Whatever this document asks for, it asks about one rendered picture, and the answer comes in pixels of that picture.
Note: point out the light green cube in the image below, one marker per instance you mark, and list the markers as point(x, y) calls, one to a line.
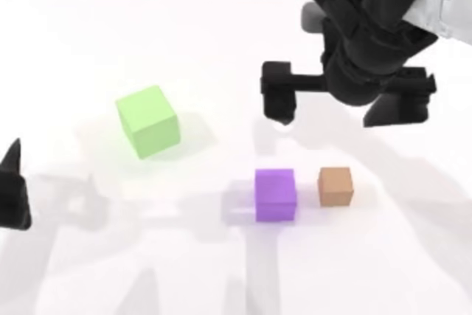
point(149, 121)

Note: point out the purple cube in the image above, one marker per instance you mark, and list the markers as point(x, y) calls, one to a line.
point(276, 195)

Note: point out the small orange-brown cube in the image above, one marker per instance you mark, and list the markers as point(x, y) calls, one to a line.
point(335, 186)

